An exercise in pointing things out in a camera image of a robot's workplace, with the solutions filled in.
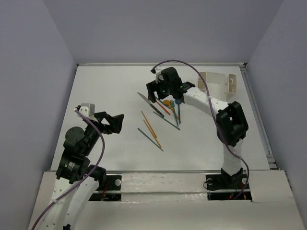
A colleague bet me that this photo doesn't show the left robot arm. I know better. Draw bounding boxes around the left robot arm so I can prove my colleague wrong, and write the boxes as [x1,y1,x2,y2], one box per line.
[32,106,124,230]

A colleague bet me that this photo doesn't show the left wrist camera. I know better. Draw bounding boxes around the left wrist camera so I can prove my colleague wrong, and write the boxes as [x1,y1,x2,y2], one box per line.
[74,103,95,120]

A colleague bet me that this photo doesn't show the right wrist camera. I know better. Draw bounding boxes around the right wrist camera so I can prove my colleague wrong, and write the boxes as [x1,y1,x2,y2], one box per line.
[151,69,164,83]

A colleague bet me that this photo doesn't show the orange plastic knife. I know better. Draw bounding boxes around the orange plastic knife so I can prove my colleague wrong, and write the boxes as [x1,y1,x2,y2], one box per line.
[156,100,171,115]

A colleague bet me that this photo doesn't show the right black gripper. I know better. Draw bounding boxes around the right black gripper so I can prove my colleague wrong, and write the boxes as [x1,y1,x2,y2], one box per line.
[147,77,173,103]

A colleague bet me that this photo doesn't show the black handled steel knife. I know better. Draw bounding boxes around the black handled steel knife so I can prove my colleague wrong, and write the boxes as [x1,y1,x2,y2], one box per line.
[137,92,164,117]

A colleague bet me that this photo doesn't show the green chopstick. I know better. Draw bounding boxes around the green chopstick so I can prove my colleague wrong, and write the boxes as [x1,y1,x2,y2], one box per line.
[153,112,181,130]
[137,128,164,151]

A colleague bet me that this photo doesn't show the purple cable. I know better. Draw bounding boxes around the purple cable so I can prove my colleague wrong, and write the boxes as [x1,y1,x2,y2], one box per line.
[32,110,106,230]
[150,59,250,199]

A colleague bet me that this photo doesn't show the orange chopstick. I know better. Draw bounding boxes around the orange chopstick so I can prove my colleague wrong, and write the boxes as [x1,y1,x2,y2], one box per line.
[144,120,162,147]
[141,111,157,138]

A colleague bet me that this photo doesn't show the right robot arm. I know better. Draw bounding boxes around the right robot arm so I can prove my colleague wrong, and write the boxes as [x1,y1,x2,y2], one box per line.
[146,67,248,188]

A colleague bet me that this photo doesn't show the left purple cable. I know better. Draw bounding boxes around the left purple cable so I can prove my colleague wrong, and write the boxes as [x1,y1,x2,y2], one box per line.
[32,110,106,230]

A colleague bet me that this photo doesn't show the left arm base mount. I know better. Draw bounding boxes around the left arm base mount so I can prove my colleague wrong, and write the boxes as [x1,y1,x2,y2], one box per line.
[89,174,122,202]

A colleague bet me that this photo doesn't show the blue plastic spoon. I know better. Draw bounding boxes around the blue plastic spoon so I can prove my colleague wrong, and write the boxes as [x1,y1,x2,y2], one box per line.
[175,100,181,124]

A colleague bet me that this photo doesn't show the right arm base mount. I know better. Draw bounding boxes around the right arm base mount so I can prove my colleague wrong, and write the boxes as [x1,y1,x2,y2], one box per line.
[203,173,252,201]

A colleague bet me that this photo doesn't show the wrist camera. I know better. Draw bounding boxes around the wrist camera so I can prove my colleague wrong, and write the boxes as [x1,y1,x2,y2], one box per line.
[74,103,95,120]
[151,69,164,83]

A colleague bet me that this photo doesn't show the white utensil organizer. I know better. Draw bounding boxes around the white utensil organizer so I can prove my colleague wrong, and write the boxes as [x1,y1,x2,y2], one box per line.
[200,72,237,102]

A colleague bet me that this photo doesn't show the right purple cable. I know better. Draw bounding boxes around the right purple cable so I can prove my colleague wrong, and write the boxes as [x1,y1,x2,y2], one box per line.
[150,59,250,199]

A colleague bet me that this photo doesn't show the orange plastic spoon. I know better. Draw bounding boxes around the orange plastic spoon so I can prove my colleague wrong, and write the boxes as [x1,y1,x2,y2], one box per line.
[163,100,180,121]

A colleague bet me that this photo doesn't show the teal plastic fork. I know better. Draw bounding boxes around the teal plastic fork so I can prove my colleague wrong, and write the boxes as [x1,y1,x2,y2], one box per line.
[170,100,179,127]

